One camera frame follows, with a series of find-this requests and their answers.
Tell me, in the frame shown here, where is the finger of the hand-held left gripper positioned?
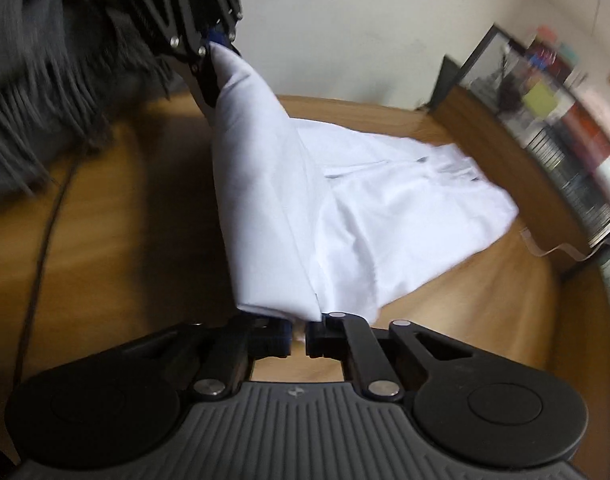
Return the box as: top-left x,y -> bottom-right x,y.
122,0 -> 225,108
205,0 -> 245,58

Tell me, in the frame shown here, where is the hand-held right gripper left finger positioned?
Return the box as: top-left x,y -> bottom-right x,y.
92,312 -> 292,402

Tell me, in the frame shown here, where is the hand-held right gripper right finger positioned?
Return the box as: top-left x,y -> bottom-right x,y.
305,311 -> 513,402

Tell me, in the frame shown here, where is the white button-up shirt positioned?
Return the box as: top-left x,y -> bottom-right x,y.
205,42 -> 520,345

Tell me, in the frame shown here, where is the dark upright panel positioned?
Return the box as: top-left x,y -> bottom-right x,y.
427,55 -> 463,112

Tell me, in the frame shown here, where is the light green sheet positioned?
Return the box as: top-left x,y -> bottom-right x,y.
522,80 -> 560,118

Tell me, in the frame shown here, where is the pink packet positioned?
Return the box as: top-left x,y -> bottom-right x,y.
535,24 -> 560,48

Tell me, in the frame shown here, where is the orange box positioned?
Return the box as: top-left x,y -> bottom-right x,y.
560,102 -> 610,176

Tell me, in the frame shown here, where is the thin black cable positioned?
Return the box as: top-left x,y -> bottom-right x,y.
11,157 -> 81,391

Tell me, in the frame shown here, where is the white charging cable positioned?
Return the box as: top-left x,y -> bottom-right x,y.
519,226 -> 596,263

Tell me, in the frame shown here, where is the dark partition post with cables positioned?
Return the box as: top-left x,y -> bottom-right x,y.
559,240 -> 610,283

